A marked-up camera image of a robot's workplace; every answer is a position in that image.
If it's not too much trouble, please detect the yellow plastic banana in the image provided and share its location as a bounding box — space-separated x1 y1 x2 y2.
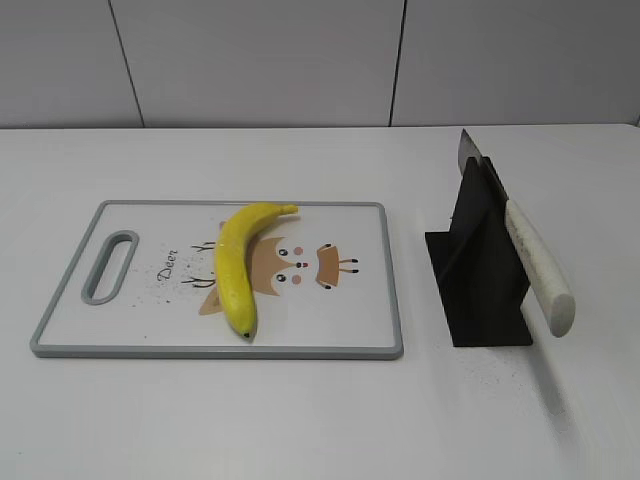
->
214 202 298 340

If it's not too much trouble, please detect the white-handled kitchen knife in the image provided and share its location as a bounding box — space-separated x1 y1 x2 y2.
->
458 130 576 338

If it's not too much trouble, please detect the black knife stand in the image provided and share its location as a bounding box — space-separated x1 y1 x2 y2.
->
425 157 533 347

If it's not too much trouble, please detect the white grey-rimmed cutting board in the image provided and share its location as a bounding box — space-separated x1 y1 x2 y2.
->
30 200 403 360

